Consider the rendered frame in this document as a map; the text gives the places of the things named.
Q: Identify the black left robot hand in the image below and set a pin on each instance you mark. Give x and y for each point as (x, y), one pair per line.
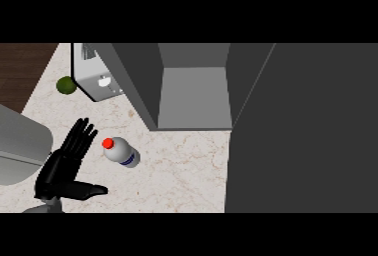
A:
(61, 166)

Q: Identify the grey open cabinet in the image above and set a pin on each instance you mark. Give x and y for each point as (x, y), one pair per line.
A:
(187, 90)

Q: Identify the dark grey cabinet door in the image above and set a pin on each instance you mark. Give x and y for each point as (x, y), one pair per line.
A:
(305, 130)

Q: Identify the pale grey rounded appliance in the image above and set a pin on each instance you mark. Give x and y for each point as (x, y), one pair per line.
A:
(20, 146)

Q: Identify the white bottle with red cap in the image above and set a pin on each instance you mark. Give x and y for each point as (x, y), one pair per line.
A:
(122, 153)

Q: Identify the green lime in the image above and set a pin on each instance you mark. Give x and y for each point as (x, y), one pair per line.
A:
(66, 85)

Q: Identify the silver toaster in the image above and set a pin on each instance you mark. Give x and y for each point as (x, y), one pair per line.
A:
(97, 76)

